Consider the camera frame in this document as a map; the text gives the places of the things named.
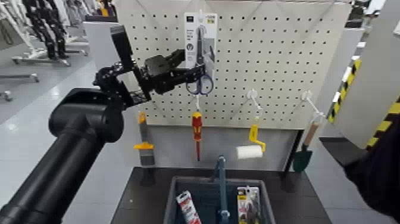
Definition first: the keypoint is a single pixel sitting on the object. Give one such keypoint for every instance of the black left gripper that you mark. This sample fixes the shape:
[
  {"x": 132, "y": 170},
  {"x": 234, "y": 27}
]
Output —
[{"x": 162, "y": 75}]

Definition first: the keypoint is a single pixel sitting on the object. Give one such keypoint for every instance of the blue scissors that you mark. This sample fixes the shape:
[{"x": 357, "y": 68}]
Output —
[{"x": 200, "y": 34}]

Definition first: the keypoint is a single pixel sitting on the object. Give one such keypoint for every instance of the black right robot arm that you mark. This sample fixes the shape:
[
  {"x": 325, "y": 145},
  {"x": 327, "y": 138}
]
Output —
[{"x": 378, "y": 175}]

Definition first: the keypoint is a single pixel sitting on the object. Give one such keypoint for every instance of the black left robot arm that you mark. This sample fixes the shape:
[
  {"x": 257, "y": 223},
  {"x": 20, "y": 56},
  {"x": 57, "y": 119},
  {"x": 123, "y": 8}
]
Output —
[{"x": 62, "y": 162}]

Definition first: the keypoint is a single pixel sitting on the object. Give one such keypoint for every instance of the white pegboard hook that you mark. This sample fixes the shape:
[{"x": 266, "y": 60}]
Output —
[
  {"x": 197, "y": 101},
  {"x": 252, "y": 94},
  {"x": 307, "y": 95}
]

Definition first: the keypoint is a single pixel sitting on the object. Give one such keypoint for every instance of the red yellow screwdriver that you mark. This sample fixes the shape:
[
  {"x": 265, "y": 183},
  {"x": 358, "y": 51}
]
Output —
[{"x": 197, "y": 128}]

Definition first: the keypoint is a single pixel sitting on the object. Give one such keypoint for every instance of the beige pegboard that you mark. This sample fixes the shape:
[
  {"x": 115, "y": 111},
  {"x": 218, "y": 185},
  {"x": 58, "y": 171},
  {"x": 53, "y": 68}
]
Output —
[{"x": 265, "y": 62}]

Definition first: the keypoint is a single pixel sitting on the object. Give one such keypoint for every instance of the grey display stand panel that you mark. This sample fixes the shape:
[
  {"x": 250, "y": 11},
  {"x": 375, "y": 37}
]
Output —
[{"x": 175, "y": 147}]

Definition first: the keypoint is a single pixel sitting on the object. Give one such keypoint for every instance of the orange grey paintbrush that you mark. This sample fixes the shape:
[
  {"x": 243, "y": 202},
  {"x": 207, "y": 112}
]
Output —
[{"x": 144, "y": 147}]

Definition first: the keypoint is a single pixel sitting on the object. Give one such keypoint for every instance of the red white packaged item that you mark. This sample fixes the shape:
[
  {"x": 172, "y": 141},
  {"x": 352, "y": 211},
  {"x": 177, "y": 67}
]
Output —
[{"x": 187, "y": 206}]

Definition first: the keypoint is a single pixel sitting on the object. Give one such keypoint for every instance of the black humanoid robot on stand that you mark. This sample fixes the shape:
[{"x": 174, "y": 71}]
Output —
[{"x": 47, "y": 25}]

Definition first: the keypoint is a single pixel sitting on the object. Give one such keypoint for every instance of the yellow black packaged tool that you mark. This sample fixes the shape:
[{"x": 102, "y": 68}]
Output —
[{"x": 248, "y": 204}]

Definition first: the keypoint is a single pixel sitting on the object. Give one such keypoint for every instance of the grey pillar with hazard tape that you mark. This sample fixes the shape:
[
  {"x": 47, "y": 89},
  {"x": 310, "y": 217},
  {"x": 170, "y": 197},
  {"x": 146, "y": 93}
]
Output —
[
  {"x": 375, "y": 78},
  {"x": 343, "y": 87}
]

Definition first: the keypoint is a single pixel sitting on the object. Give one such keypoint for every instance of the grey stand base bar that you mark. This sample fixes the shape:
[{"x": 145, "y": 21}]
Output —
[{"x": 18, "y": 77}]

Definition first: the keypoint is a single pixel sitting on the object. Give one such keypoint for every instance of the white robot on stand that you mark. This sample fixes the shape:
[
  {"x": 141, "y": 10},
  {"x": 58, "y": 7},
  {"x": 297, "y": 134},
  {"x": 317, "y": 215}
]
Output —
[{"x": 12, "y": 22}]

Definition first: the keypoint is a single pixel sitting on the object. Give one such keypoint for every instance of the grey caster wheel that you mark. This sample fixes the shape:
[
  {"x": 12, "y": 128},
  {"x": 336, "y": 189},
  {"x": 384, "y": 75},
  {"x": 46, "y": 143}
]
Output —
[{"x": 7, "y": 95}]

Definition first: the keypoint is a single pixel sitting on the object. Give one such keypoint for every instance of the black stand post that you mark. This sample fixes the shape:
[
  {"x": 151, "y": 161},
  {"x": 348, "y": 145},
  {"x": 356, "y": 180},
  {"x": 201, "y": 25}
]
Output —
[{"x": 293, "y": 147}]

